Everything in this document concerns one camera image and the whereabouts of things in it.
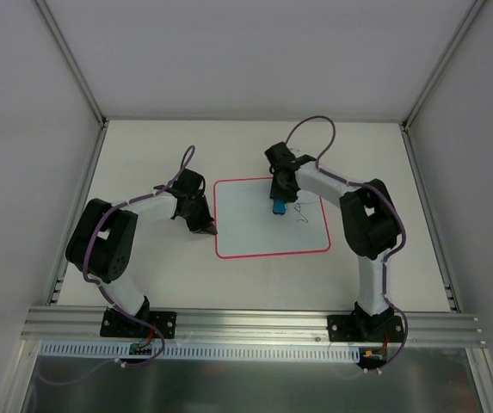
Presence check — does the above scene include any blue whiteboard eraser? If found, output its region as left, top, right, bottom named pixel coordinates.
left=272, top=200, right=287, bottom=216

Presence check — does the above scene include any pink-framed whiteboard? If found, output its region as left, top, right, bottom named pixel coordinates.
left=213, top=177, right=331, bottom=259

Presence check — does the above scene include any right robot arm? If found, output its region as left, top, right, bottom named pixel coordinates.
left=264, top=142, right=404, bottom=342

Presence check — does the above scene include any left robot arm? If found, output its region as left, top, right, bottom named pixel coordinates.
left=65, top=169, right=217, bottom=336

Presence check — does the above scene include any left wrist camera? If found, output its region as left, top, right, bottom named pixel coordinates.
left=171, top=169, right=206, bottom=198

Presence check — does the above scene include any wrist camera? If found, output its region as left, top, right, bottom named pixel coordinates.
left=171, top=169, right=206, bottom=198
left=264, top=142, right=296, bottom=167

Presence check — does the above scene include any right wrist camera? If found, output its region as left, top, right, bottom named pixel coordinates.
left=264, top=142, right=296, bottom=167

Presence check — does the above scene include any white slotted cable duct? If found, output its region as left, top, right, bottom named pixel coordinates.
left=39, top=341, right=361, bottom=364

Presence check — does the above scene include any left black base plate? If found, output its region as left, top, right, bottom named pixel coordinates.
left=100, top=309, right=177, bottom=339

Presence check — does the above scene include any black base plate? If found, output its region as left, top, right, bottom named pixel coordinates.
left=327, top=312, right=404, bottom=343
left=100, top=309, right=177, bottom=339

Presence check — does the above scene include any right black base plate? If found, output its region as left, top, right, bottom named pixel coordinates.
left=327, top=312, right=404, bottom=343

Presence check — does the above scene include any aluminium mounting rail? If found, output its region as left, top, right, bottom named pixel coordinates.
left=21, top=305, right=488, bottom=348

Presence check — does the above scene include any left aluminium frame post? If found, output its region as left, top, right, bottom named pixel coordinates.
left=32, top=0, right=107, bottom=127

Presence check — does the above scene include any aluminium frame post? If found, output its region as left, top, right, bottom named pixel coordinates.
left=32, top=0, right=107, bottom=127
left=402, top=0, right=488, bottom=132

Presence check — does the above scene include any right aluminium frame post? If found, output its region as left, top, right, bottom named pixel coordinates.
left=402, top=0, right=488, bottom=132

